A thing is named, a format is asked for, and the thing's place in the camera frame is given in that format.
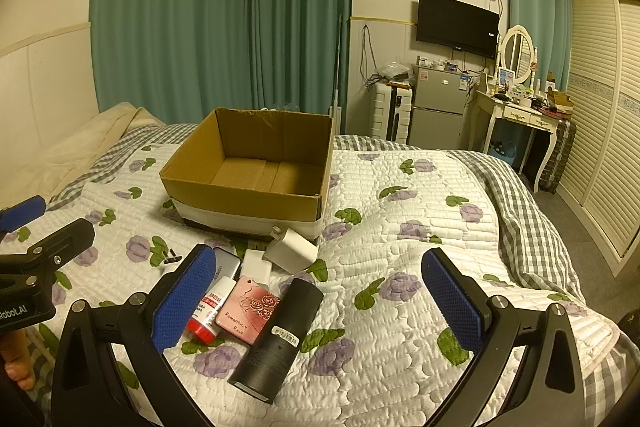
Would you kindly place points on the brown cardboard box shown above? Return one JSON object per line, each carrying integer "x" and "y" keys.
{"x": 246, "y": 171}

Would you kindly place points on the right green curtain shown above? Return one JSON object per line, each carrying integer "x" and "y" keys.
{"x": 550, "y": 24}

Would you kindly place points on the oval white vanity mirror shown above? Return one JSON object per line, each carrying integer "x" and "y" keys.
{"x": 517, "y": 53}

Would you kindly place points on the pink rose card case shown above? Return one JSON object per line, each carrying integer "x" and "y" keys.
{"x": 246, "y": 310}

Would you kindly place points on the white dressing table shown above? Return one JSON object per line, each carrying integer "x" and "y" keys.
{"x": 531, "y": 119}

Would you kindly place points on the small white charger block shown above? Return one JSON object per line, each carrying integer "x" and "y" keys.
{"x": 256, "y": 268}

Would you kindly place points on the grey checked bed sheet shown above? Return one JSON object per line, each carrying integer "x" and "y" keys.
{"x": 529, "y": 244}

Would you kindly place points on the black cylindrical bottle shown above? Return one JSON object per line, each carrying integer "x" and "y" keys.
{"x": 262, "y": 371}

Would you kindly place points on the white bottle red cap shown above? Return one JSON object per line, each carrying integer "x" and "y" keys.
{"x": 202, "y": 323}

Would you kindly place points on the black wall television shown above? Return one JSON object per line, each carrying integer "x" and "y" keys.
{"x": 458, "y": 25}

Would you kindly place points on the blue laundry basket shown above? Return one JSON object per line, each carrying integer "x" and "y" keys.
{"x": 505, "y": 151}

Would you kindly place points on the large green curtain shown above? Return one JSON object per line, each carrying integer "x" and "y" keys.
{"x": 183, "y": 58}

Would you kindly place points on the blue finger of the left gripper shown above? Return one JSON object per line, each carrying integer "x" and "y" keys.
{"x": 15, "y": 217}
{"x": 41, "y": 260}

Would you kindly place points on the white louvred wardrobe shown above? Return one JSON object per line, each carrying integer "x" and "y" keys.
{"x": 600, "y": 182}

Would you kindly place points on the person's left hand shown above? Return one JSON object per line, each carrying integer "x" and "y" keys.
{"x": 16, "y": 359}

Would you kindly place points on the silver mini fridge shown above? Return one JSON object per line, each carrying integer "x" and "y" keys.
{"x": 438, "y": 107}

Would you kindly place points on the clear plastic bag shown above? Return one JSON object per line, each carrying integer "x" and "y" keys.
{"x": 395, "y": 71}

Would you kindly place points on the white flat mop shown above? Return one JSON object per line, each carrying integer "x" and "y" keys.
{"x": 335, "y": 108}

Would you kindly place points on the floral quilted bedspread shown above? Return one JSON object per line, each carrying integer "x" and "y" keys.
{"x": 379, "y": 352}

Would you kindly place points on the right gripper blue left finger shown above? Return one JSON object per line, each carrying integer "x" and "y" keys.
{"x": 88, "y": 388}

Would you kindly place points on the large white charger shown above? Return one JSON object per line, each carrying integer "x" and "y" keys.
{"x": 290, "y": 251}

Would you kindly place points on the white suitcase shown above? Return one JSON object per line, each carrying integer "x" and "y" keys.
{"x": 391, "y": 106}

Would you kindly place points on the beige blanket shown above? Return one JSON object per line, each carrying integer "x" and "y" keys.
{"x": 51, "y": 170}

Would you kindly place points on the grey power bank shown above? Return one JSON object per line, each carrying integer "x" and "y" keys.
{"x": 227, "y": 265}

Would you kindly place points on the dark checked suitcase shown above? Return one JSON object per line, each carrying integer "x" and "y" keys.
{"x": 555, "y": 167}

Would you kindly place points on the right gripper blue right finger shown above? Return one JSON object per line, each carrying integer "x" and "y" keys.
{"x": 547, "y": 389}

